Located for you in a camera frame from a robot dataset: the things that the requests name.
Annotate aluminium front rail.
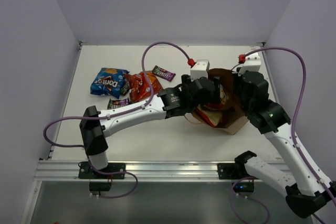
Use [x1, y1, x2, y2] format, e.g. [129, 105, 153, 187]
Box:
[34, 160, 224, 182]

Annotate brown M&M's packet front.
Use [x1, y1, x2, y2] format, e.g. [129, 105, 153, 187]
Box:
[107, 98, 130, 110]

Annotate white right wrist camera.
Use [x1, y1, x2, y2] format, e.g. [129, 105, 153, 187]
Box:
[237, 52, 261, 76]

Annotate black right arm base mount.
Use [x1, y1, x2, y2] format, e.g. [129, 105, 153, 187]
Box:
[217, 151, 257, 196]

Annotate red snack bag with barcode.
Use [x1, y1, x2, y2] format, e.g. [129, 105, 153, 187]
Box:
[205, 84, 228, 111]

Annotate blue snack packet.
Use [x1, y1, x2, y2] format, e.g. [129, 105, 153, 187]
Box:
[90, 68, 129, 99]

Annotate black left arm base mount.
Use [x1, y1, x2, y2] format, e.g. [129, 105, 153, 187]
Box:
[78, 162, 126, 195]

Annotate red white snack packet bottom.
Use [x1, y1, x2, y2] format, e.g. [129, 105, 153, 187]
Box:
[124, 71, 163, 103]

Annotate brown m&m's packet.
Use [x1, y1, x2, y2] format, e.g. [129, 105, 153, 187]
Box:
[120, 80, 130, 96]
[152, 66, 176, 82]
[107, 98, 130, 110]

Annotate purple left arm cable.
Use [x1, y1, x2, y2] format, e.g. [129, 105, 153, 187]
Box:
[43, 41, 196, 147]

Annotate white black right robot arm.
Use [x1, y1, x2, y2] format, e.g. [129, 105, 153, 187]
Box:
[233, 71, 335, 218]

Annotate red and beige snack bag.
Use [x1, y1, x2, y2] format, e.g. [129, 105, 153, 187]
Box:
[195, 106, 223, 127]

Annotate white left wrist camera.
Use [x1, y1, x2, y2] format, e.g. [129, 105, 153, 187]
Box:
[190, 59, 210, 81]

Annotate brown paper bag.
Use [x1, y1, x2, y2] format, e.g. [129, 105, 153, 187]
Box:
[187, 68, 248, 135]

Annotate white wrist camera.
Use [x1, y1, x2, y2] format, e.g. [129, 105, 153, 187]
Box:
[237, 52, 261, 76]
[190, 59, 210, 81]

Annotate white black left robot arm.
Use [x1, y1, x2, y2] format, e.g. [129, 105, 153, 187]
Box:
[79, 74, 221, 178]

